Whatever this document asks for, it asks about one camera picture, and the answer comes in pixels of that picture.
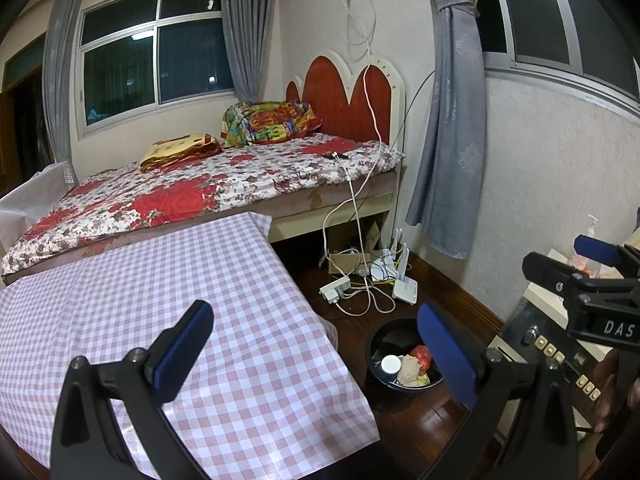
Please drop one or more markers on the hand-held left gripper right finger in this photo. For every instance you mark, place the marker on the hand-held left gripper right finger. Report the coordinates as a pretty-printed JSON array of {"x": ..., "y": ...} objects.
[{"x": 445, "y": 347}]

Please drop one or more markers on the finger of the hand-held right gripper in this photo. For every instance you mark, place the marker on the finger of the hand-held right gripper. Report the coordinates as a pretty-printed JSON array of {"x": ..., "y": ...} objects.
[
  {"x": 595, "y": 250},
  {"x": 550, "y": 272}
]

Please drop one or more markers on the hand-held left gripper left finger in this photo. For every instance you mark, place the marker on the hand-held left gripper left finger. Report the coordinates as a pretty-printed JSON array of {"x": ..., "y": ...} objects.
[{"x": 180, "y": 342}]

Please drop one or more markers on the black round bin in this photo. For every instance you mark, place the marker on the black round bin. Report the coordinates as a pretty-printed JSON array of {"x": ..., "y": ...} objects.
[{"x": 390, "y": 335}]

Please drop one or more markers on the person's right hand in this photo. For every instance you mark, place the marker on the person's right hand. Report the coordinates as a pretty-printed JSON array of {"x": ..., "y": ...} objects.
[{"x": 612, "y": 395}]

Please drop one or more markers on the pump bottle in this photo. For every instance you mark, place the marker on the pump bottle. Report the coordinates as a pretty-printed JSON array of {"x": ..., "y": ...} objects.
[{"x": 585, "y": 255}]

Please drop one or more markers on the cream side cabinet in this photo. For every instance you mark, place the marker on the cream side cabinet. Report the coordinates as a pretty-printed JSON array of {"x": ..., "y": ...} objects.
[{"x": 542, "y": 294}]

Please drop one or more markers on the black appliance with buttons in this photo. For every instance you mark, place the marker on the black appliance with buttons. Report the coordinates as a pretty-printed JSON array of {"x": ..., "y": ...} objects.
[{"x": 530, "y": 320}]

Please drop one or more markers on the white router with antennas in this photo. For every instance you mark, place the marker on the white router with antennas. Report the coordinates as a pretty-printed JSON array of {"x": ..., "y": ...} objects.
[{"x": 405, "y": 290}]

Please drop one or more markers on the pink checkered tablecloth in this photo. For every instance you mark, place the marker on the pink checkered tablecloth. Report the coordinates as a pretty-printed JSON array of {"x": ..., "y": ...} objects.
[{"x": 225, "y": 285}]

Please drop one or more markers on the white modem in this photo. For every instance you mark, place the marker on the white modem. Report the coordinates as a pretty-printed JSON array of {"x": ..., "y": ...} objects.
[{"x": 382, "y": 267}]

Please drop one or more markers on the white power strip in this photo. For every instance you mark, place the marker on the white power strip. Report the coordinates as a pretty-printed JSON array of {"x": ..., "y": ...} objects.
[{"x": 334, "y": 290}]

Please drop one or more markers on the cardboard box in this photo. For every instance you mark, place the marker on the cardboard box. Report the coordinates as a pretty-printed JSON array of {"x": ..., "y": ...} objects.
[{"x": 345, "y": 260}]

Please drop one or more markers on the red floral bedsheet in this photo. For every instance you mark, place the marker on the red floral bedsheet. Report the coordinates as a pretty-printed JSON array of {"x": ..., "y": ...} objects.
[{"x": 165, "y": 200}]

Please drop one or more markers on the bed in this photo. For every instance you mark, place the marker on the bed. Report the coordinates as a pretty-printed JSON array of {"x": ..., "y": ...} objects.
[{"x": 300, "y": 222}]

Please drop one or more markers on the tied grey curtain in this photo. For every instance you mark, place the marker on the tied grey curtain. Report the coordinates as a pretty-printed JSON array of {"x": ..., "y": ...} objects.
[{"x": 450, "y": 135}]

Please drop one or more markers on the folded yellow red blanket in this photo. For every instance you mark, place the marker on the folded yellow red blanket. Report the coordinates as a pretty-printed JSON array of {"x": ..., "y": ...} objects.
[{"x": 175, "y": 150}]

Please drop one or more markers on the white plastic sheet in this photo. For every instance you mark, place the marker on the white plastic sheet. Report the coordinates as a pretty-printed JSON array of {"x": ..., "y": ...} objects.
[{"x": 30, "y": 195}]

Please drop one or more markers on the dark phone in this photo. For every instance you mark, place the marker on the dark phone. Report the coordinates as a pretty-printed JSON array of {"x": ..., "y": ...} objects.
[{"x": 334, "y": 154}]

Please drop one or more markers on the curved glass window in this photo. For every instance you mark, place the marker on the curved glass window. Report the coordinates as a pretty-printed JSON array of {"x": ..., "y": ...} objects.
[{"x": 540, "y": 20}]

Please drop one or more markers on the colourful patterned pillow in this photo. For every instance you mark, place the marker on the colourful patterned pillow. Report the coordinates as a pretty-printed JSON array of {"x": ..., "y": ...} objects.
[{"x": 270, "y": 122}]

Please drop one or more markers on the dark wooden door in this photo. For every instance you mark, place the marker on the dark wooden door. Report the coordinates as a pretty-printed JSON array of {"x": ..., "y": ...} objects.
[{"x": 20, "y": 135}]

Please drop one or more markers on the sliding glass window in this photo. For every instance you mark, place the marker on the sliding glass window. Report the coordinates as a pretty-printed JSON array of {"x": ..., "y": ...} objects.
[{"x": 120, "y": 75}]

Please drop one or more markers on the red heart headboard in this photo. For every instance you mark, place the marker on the red heart headboard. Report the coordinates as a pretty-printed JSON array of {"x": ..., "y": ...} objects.
[{"x": 330, "y": 95}]

